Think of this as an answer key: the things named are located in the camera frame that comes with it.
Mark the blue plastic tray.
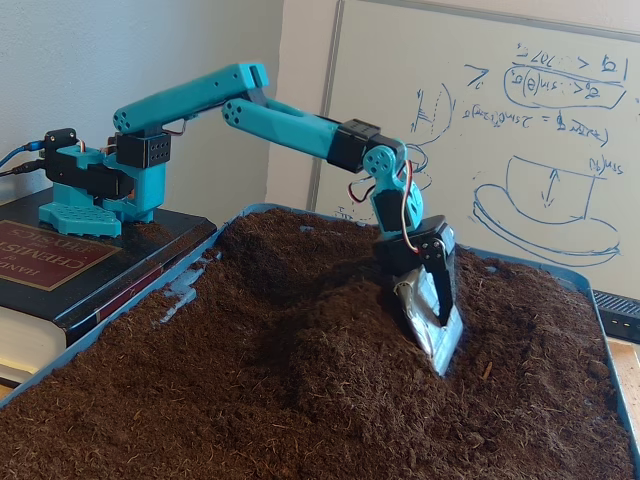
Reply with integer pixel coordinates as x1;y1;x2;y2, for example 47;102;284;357
0;202;640;451

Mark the black controller board box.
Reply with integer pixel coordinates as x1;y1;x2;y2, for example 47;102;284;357
42;128;79;161

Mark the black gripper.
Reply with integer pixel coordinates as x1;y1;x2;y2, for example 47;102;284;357
372;214;465;378

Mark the black cable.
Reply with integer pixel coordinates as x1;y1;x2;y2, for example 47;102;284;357
0;159;49;177

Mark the black chemistry physics handbook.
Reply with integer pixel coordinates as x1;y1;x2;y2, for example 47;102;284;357
0;192;219;389

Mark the whiteboard with blue drawings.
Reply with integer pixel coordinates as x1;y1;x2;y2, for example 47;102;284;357
307;0;640;301

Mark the blue cable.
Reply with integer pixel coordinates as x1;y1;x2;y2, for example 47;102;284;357
0;141;47;169

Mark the black vented device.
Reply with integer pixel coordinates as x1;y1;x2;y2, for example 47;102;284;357
592;288;640;344

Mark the blue tray of soil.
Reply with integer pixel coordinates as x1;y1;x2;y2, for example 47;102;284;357
0;207;636;480

